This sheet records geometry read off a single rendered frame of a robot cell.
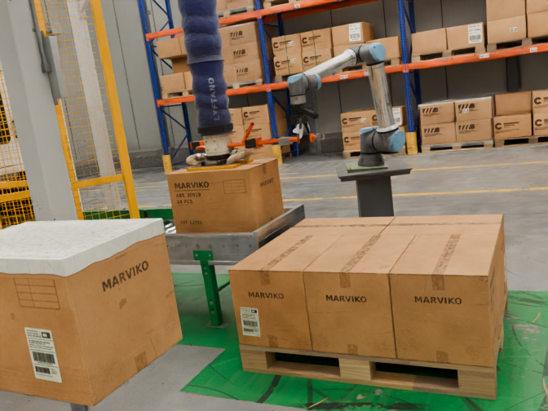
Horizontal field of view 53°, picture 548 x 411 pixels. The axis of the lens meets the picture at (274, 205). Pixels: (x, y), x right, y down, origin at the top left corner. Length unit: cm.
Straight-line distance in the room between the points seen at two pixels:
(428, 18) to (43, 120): 953
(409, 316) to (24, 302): 155
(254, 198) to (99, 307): 188
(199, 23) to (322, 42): 747
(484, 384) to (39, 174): 224
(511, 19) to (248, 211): 758
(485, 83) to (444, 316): 930
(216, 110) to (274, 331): 143
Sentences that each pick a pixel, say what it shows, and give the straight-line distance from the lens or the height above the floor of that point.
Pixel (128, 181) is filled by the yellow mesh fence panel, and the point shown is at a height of 96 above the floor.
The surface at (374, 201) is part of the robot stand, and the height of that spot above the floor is 52.
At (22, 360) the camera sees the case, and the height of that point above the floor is 73.
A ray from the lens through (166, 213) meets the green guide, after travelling 414.
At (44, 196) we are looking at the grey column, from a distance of 292.
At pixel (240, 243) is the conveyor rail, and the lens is 319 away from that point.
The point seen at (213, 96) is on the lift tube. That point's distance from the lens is 343.
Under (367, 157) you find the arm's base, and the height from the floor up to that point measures 83.
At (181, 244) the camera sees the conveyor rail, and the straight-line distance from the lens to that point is 341.
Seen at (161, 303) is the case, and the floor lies 77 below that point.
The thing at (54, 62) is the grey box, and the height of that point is 164.
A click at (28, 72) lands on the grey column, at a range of 292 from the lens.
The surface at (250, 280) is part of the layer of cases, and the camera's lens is 268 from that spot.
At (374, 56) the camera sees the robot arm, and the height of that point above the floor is 150.
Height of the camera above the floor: 134
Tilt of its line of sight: 11 degrees down
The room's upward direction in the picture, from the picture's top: 8 degrees counter-clockwise
